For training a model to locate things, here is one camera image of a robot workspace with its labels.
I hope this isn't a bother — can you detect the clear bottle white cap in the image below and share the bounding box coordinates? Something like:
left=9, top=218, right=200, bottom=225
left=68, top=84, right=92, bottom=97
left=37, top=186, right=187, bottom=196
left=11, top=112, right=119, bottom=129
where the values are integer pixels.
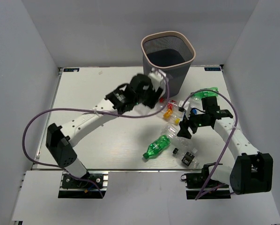
left=133, top=103, right=163, bottom=116

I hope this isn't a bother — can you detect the clear bottle blue label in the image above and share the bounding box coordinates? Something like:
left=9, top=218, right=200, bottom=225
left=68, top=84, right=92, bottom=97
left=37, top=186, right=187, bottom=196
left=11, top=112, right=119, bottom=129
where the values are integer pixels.
left=187, top=98, right=202, bottom=115

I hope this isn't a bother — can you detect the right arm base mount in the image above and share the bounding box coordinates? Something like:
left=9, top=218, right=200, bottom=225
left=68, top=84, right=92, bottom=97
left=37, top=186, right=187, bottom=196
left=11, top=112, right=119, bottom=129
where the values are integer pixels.
left=181, top=173, right=231, bottom=200

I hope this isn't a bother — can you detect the clear bottle red cap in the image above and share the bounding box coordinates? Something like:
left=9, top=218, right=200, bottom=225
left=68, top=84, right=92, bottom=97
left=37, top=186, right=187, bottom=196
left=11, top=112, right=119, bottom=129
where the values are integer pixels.
left=158, top=98, right=184, bottom=114

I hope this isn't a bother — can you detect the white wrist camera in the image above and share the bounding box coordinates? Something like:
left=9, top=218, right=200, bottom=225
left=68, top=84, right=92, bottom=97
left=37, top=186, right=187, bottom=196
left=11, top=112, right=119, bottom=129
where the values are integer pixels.
left=147, top=70, right=169, bottom=96
left=178, top=100, right=192, bottom=119

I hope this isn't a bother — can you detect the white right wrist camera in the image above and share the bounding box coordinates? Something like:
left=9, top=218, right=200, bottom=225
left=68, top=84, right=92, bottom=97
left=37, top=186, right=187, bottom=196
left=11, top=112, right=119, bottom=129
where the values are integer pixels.
left=178, top=100, right=192, bottom=119

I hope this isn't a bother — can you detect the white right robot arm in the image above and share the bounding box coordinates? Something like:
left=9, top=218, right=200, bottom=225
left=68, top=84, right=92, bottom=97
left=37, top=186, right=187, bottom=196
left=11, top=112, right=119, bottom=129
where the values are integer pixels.
left=177, top=97, right=273, bottom=196

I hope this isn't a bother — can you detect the clear bottle black cap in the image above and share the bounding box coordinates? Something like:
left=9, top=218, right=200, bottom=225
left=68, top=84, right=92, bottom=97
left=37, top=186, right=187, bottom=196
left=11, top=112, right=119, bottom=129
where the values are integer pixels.
left=172, top=148, right=199, bottom=170

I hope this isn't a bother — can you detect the grey mesh waste bin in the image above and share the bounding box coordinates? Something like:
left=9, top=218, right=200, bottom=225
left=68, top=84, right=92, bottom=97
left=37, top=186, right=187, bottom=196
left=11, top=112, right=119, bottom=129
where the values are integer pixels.
left=141, top=31, right=196, bottom=97

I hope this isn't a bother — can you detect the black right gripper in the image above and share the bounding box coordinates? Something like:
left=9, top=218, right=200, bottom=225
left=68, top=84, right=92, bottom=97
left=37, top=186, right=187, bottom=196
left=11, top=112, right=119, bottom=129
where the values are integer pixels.
left=177, top=107, right=210, bottom=139

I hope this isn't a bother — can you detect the green bottle near bin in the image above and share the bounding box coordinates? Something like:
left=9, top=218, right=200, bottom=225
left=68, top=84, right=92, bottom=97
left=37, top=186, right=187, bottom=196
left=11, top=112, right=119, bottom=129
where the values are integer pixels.
left=192, top=87, right=218, bottom=100

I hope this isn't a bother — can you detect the clear bottle yellow cap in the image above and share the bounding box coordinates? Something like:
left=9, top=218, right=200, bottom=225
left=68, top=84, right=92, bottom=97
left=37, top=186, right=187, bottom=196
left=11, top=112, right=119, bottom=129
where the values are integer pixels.
left=162, top=109, right=180, bottom=125

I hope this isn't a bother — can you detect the green sprite bottle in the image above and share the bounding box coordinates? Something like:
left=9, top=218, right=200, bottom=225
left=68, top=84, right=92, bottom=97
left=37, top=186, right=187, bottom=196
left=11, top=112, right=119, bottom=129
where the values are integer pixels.
left=143, top=135, right=170, bottom=159

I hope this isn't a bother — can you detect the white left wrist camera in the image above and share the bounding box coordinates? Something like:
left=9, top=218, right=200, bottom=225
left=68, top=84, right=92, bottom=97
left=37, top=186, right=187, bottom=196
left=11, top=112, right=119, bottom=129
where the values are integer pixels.
left=147, top=70, right=169, bottom=96

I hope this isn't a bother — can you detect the large clear crushed bottle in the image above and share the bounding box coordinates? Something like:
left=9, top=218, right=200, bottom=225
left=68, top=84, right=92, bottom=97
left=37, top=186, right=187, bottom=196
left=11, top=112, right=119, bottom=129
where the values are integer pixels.
left=161, top=124, right=198, bottom=155

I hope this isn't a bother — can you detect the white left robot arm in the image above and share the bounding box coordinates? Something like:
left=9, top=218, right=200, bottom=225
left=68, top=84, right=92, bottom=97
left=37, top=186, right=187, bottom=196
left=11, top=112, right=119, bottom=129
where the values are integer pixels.
left=45, top=80, right=166, bottom=187

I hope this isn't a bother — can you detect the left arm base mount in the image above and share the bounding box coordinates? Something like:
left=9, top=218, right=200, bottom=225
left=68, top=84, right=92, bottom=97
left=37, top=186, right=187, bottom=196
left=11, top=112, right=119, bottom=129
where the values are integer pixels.
left=58, top=171, right=109, bottom=199

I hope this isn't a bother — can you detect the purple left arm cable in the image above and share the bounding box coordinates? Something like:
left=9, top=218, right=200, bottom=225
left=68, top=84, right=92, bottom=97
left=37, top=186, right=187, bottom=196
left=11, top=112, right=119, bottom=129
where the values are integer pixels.
left=22, top=69, right=170, bottom=197

